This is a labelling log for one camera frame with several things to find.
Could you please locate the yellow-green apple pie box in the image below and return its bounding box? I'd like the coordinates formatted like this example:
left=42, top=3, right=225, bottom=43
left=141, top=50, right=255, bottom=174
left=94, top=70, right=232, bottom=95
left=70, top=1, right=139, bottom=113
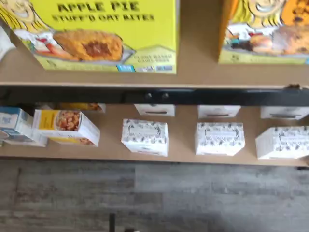
left=0, top=0, right=181, bottom=74

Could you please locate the white patterned box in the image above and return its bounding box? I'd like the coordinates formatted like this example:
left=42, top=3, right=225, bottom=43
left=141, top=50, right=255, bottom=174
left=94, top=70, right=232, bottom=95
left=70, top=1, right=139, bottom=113
left=260, top=105, right=309, bottom=120
left=197, top=105, right=241, bottom=119
left=255, top=125, right=309, bottom=160
left=134, top=104, right=176, bottom=117
left=195, top=122, right=246, bottom=156
left=120, top=118, right=169, bottom=157

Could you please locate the brown shelf board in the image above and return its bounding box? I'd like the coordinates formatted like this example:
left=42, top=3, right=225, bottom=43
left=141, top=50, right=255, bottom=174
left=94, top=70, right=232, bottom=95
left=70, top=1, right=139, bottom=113
left=0, top=0, right=309, bottom=89
left=0, top=103, right=309, bottom=167

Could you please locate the yellow white food box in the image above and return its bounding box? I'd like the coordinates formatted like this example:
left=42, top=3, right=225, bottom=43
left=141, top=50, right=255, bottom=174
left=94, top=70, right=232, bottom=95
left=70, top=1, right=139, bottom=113
left=32, top=109, right=101, bottom=147
left=57, top=102, right=107, bottom=113

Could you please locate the orange and yellow snack box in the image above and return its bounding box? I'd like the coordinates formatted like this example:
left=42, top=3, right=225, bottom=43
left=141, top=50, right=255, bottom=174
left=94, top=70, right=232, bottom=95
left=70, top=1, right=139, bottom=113
left=218, top=0, right=309, bottom=65

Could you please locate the black metal leg bar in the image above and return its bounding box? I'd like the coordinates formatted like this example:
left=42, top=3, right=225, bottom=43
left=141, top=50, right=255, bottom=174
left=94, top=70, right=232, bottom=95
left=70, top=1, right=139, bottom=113
left=109, top=213, right=117, bottom=232

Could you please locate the blue and white carton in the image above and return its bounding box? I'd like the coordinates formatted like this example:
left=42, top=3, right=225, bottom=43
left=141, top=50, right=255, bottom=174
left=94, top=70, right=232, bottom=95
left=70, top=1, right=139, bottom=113
left=0, top=107, right=48, bottom=147

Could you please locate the white granola bag red label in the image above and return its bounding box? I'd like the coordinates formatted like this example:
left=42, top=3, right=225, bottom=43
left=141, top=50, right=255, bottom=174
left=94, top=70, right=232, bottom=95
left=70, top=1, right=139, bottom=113
left=0, top=24, right=17, bottom=62

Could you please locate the black metal shelf rail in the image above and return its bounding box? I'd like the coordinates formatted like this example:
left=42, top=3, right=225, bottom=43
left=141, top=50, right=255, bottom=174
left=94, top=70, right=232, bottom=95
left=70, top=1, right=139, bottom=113
left=0, top=84, right=309, bottom=107

